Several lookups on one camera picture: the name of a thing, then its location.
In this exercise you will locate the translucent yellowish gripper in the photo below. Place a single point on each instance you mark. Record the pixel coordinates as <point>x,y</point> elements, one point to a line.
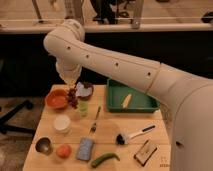
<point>70,79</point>

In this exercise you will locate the dark purple grapes bunch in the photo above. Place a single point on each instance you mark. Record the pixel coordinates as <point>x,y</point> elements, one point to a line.
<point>72,99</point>

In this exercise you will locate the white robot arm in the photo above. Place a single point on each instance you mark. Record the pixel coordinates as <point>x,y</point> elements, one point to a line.
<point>189,97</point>

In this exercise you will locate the orange plastic bowl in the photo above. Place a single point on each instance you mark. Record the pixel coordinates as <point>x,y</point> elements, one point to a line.
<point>56,99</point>

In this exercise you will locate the green translucent cup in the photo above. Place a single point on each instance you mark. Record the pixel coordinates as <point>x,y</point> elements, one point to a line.
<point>82,108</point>

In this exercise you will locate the green plastic tray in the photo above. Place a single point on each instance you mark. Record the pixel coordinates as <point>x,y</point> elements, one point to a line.
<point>123,99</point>

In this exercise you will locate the metal fork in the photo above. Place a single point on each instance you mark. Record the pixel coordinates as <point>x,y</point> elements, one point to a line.
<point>94,125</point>

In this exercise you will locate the small metal cup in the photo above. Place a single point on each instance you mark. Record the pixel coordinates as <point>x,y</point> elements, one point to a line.
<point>44,146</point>

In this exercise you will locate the blue sponge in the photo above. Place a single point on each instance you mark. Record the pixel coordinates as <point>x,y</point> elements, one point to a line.
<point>84,151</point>

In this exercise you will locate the orange tomato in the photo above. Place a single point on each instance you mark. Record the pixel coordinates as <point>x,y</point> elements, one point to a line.
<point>63,151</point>

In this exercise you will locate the black white dish brush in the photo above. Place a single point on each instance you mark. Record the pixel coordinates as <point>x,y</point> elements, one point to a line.
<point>123,139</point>

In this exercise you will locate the black office chair base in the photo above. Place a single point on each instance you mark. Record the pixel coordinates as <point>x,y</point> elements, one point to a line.
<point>5,127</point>

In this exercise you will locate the green chili pepper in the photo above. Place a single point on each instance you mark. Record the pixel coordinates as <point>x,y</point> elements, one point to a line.
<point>95,163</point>

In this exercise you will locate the brown black box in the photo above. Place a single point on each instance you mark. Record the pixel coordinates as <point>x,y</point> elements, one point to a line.
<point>145,152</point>

